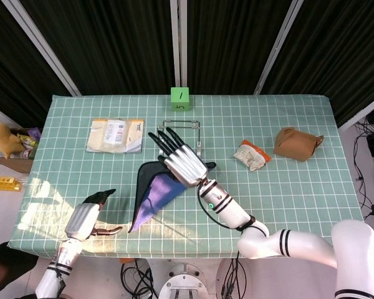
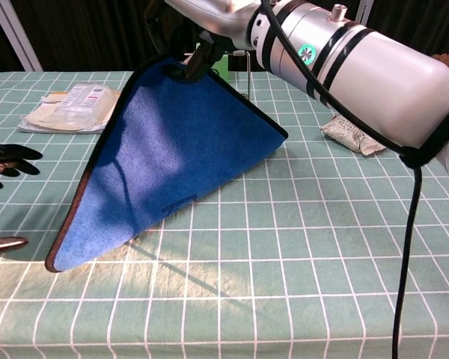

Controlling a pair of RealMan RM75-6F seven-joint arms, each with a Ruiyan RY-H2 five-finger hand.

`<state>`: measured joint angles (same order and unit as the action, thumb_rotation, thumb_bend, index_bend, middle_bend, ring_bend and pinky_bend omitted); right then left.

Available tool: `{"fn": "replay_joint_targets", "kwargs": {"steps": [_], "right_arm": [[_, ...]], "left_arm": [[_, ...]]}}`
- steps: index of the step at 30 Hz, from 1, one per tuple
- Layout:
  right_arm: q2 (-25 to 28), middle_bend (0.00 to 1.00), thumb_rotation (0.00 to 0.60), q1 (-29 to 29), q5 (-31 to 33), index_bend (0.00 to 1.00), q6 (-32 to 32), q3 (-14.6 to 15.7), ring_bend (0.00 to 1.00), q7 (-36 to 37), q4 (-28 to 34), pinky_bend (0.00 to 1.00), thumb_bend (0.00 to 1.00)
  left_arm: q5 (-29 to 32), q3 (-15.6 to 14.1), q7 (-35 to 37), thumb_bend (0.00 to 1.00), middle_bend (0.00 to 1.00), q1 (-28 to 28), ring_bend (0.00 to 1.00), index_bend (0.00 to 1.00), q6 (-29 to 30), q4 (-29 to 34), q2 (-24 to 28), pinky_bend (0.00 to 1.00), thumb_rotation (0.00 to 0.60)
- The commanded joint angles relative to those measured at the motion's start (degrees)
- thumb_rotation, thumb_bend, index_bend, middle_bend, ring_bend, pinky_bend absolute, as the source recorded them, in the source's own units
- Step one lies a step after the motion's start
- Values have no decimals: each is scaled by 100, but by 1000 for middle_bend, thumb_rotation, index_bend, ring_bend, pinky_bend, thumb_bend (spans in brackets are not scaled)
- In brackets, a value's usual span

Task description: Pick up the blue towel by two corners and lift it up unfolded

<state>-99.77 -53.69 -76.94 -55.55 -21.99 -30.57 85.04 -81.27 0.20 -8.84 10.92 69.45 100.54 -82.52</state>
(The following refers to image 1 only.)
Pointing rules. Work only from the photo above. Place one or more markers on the white orange snack packet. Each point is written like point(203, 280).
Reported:
point(251, 155)

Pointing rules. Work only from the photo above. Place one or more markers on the purple and black cloth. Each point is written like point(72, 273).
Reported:
point(156, 196)

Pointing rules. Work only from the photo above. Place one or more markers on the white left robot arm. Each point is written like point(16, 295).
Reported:
point(65, 255)

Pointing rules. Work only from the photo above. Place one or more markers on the green grid tablecloth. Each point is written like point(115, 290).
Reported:
point(283, 199)

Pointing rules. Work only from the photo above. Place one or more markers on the yellow plastic rack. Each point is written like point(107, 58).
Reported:
point(3, 183)

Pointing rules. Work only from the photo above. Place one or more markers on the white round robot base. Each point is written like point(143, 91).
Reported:
point(181, 285)

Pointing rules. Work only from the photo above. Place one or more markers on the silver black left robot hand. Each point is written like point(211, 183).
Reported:
point(81, 218)

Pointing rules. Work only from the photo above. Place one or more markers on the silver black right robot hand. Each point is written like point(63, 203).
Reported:
point(187, 165)

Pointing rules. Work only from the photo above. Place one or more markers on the black curtain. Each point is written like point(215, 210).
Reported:
point(339, 53)
point(230, 43)
point(112, 43)
point(12, 62)

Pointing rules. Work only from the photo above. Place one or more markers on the yellow plush toy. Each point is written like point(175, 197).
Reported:
point(1, 138)

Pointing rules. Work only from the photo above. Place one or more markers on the black fabric object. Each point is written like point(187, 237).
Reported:
point(6, 264)

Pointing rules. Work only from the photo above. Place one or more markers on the colourful snack packages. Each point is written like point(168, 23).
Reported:
point(29, 143)

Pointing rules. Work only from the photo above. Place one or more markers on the green number cube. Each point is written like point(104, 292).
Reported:
point(179, 98)

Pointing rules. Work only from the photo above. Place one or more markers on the brown paper bag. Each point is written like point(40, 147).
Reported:
point(294, 143)

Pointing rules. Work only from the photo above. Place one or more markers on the brown cardboard box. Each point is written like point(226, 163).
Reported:
point(9, 165)

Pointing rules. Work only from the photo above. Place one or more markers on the white metal frame post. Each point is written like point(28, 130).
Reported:
point(178, 43)
point(361, 112)
point(279, 46)
point(40, 46)

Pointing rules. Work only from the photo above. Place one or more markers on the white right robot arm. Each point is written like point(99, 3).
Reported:
point(299, 243)

